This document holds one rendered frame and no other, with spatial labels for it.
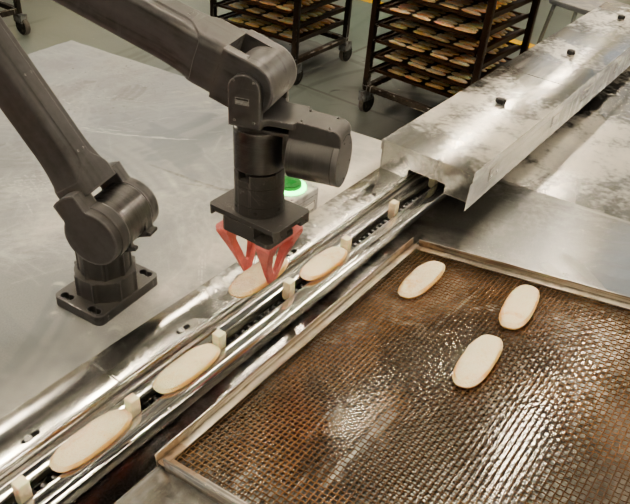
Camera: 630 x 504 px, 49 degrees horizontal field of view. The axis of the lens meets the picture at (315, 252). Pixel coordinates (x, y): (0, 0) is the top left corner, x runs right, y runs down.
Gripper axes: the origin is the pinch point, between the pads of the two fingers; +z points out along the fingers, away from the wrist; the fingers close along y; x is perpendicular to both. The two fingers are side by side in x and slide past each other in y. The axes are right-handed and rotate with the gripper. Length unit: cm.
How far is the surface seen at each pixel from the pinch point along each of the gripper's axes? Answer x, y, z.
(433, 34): -237, 94, 47
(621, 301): -24.1, -37.7, 0.8
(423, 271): -17.2, -14.2, 3.5
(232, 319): 1.7, 3.2, 8.7
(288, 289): -7.1, 0.7, 7.8
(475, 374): -1.8, -28.7, 1.5
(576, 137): -95, -11, 13
